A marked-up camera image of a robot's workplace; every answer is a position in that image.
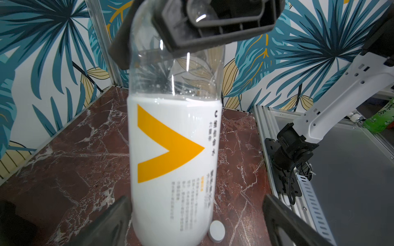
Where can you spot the left aluminium corner post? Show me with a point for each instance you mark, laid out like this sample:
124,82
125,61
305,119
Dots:
103,41

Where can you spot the large white label bottle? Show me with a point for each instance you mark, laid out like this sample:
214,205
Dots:
174,119

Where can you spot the white bottle cap on table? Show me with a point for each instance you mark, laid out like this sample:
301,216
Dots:
216,231

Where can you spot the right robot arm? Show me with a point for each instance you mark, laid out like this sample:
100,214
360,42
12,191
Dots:
371,71

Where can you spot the black plastic toolbox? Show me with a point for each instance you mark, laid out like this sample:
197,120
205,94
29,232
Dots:
209,21

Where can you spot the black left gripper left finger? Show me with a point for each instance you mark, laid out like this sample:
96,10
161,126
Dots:
109,229

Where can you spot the green bottle outside cell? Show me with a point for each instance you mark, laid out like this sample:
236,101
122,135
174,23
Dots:
382,119

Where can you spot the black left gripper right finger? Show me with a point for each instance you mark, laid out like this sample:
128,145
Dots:
285,228

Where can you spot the aluminium front rail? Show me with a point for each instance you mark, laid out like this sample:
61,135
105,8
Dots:
349,196

